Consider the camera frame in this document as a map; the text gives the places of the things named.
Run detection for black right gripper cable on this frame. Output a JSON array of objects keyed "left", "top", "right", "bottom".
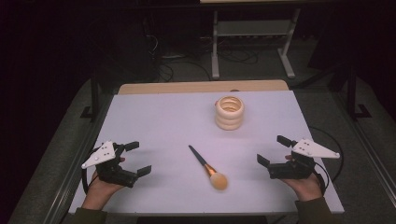
[{"left": 307, "top": 125, "right": 345, "bottom": 195}]

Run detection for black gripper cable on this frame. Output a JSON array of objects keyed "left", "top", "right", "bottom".
[
  {"left": 81, "top": 146, "right": 104, "bottom": 195},
  {"left": 307, "top": 125, "right": 345, "bottom": 195}
]

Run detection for white table cover sheet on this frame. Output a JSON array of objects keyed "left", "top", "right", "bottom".
[{"left": 68, "top": 91, "right": 345, "bottom": 215}]

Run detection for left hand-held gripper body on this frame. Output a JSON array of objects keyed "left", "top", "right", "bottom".
[{"left": 81, "top": 140, "right": 138, "bottom": 189}]

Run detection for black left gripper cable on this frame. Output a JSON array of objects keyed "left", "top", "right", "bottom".
[{"left": 81, "top": 146, "right": 104, "bottom": 195}]

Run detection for cream ringed brush holder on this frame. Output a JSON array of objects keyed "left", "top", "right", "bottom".
[{"left": 214, "top": 95, "right": 245, "bottom": 131}]

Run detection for person's right hand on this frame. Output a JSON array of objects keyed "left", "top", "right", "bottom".
[{"left": 281, "top": 174, "right": 323, "bottom": 203}]

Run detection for black floor cables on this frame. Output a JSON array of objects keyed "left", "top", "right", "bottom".
[{"left": 146, "top": 34, "right": 260, "bottom": 82}]

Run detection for black metal stand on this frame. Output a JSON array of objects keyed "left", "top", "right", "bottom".
[
  {"left": 330, "top": 64, "right": 373, "bottom": 122},
  {"left": 79, "top": 74, "right": 104, "bottom": 122}
]

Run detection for white metal table frame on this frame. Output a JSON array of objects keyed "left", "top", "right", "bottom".
[{"left": 211, "top": 8, "right": 302, "bottom": 80}]

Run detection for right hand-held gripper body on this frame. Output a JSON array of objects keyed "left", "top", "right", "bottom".
[{"left": 268, "top": 138, "right": 341, "bottom": 180}]

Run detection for person's left hand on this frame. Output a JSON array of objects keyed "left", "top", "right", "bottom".
[{"left": 81, "top": 172, "right": 126, "bottom": 211}]

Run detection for makeup brush with gold ferrule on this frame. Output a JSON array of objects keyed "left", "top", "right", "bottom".
[{"left": 188, "top": 145, "right": 229, "bottom": 191}]

